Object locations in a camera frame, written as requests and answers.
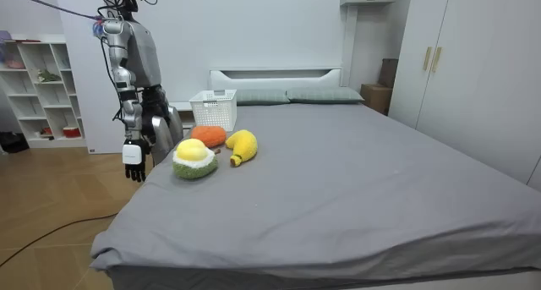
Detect black floor cable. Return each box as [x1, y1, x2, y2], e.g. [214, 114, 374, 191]
[0, 212, 119, 269]

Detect yellow banana soft toy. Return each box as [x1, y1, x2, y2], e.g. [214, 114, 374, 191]
[224, 129, 259, 168]

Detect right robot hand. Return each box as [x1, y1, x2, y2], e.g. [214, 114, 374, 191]
[121, 139, 150, 183]

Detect green avocado soft toy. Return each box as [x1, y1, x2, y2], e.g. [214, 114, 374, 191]
[172, 138, 220, 182]

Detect green plant decoration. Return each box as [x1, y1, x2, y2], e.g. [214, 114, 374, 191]
[36, 68, 63, 84]

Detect dark brown cardboard box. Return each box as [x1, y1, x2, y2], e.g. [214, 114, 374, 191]
[377, 57, 400, 90]

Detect white open shelf unit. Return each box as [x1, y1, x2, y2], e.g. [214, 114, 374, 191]
[0, 33, 88, 150]

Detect grey bed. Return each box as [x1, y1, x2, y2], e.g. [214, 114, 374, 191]
[89, 67, 541, 290]

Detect orange soft toy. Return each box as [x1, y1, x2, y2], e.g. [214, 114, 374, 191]
[190, 125, 228, 150]

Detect grey-green pillow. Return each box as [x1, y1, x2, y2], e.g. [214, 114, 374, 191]
[286, 86, 365, 105]
[234, 89, 292, 107]

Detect cable bundle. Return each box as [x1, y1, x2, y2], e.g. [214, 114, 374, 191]
[0, 0, 105, 38]

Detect black bag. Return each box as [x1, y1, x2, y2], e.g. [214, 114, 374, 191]
[0, 130, 31, 155]

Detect robot legs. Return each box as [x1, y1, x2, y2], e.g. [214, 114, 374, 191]
[140, 85, 185, 167]

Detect white perforated plastic basket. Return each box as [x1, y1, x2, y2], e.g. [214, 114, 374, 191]
[189, 89, 238, 133]

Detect robot body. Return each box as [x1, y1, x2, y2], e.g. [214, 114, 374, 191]
[99, 0, 164, 90]

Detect white wardrobe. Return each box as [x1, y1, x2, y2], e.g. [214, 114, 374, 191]
[387, 0, 541, 193]

